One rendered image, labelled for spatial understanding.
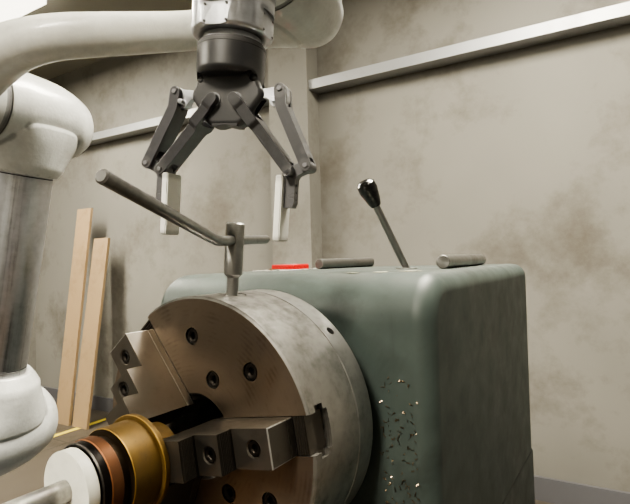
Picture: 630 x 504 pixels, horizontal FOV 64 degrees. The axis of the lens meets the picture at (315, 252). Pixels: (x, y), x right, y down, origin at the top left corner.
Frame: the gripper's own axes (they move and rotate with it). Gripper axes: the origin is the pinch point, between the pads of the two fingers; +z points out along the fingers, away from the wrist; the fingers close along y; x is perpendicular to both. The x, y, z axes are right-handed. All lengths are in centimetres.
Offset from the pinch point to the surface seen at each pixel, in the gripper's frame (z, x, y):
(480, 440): 28.9, 25.5, 30.1
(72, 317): 81, 296, -282
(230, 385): 16.9, -2.1, 2.7
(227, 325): 10.5, -1.9, 1.9
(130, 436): 19.8, -11.5, -2.8
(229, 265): 4.3, 2.3, -0.2
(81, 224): 4, 308, -287
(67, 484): 22.7, -16.1, -5.5
